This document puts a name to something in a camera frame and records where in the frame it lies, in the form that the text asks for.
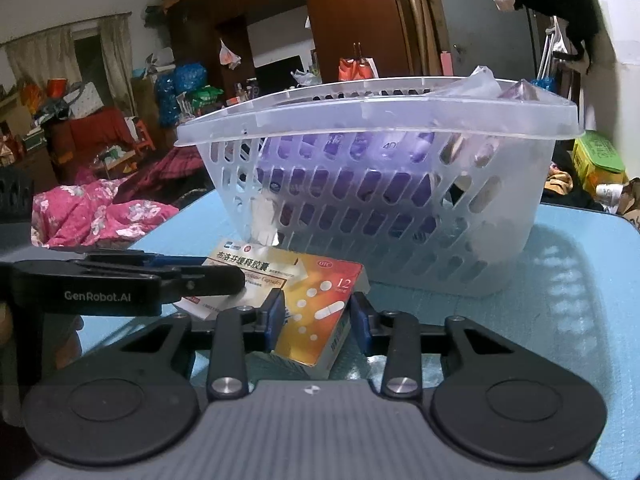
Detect red armchair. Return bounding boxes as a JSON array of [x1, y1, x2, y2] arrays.
[[45, 107, 141, 186]]

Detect wooden planks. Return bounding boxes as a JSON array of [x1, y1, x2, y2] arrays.
[[390, 0, 451, 77]]

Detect white plastic basket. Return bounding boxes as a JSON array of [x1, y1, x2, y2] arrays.
[[174, 76, 586, 298]]

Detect black monitor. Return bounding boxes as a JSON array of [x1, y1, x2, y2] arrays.
[[254, 56, 304, 97]]

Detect pink floral blanket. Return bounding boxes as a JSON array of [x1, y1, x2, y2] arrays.
[[31, 179, 177, 249]]

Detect orange white plastic bag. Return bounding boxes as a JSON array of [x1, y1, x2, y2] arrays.
[[338, 57, 378, 82]]

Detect white hanging plastic bag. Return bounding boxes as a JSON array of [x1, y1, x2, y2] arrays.
[[219, 39, 244, 70]]

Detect orange medicine box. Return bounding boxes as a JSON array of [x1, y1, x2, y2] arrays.
[[272, 254, 372, 382]]

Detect beige curtain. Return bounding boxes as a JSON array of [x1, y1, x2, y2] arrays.
[[97, 12, 136, 116], [5, 27, 76, 91]]

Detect yellow cloth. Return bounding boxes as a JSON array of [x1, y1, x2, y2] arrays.
[[544, 170, 573, 196]]

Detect white medicine box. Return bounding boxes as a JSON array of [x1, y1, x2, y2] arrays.
[[172, 239, 311, 322]]

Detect brown wooden wardrobe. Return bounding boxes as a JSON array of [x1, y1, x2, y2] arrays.
[[165, 0, 416, 111]]

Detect metal crutches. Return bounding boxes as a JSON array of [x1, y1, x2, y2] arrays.
[[536, 15, 558, 83]]

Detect orange plastic stool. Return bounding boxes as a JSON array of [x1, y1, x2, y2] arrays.
[[132, 120, 156, 153]]

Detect blue plastic bags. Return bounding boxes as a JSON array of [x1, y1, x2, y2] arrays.
[[154, 62, 208, 129]]

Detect purple tissue pack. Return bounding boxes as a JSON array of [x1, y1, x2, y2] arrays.
[[250, 80, 541, 261]]

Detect red plaid clothes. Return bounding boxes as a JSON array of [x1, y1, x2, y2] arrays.
[[112, 146, 213, 207]]

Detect green plastic bag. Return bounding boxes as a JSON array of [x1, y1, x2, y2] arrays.
[[186, 85, 224, 107]]

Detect grey metal door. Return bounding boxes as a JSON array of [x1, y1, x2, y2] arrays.
[[430, 0, 541, 81]]

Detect brown paper bag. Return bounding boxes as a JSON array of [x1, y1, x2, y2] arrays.
[[612, 177, 640, 231]]

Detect black plastic crate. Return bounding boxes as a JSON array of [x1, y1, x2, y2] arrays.
[[0, 167, 33, 221]]

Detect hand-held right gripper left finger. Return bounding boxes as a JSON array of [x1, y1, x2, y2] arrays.
[[75, 287, 287, 402]]

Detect green box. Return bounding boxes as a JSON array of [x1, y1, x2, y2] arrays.
[[572, 131, 627, 186]]

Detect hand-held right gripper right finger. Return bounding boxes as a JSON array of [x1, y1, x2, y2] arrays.
[[349, 291, 546, 402]]

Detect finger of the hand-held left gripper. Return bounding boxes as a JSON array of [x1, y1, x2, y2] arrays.
[[75, 251, 207, 275], [150, 264, 247, 307]]

